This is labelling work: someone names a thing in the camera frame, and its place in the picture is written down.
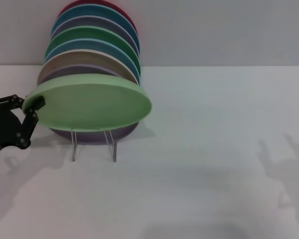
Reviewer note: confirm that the light blue plate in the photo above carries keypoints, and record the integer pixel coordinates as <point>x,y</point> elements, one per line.
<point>89,44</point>

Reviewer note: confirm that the lilac plate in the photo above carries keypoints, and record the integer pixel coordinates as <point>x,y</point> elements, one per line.
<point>89,137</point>

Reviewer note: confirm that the beige plate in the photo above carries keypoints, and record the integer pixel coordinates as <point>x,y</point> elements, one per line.
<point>89,56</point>

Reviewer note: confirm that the teal blue plate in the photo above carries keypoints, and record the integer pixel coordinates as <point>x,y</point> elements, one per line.
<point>89,11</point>

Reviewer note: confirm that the dark green plate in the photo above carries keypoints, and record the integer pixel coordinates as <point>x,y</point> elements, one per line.
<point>89,32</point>

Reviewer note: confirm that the light green plate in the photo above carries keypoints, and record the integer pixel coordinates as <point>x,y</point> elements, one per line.
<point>89,107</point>

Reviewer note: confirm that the red plate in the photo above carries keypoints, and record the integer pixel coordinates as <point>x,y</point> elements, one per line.
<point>70,5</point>

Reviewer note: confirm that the grey purple plate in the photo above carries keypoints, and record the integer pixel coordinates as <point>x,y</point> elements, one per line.
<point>89,22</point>

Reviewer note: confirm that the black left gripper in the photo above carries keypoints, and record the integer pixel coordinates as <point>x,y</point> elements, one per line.
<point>2,129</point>

